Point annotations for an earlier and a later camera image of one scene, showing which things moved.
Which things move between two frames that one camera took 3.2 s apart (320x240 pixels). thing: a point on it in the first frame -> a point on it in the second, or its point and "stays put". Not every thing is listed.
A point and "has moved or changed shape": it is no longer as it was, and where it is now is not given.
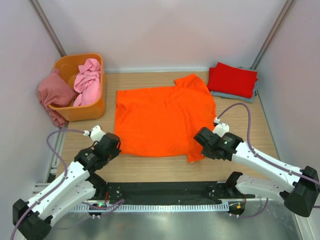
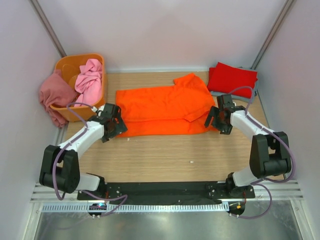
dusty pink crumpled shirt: [56, 89] stays put
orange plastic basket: [68, 65] stays put
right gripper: [205, 152] -> [214, 112]
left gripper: [115, 153] -> [120, 128]
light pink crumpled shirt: [87, 83] stays put
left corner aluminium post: [48, 27] stays put
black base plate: [171, 193] stays put
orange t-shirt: [162, 122] has moved or changed shape
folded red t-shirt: [232, 80] stays put
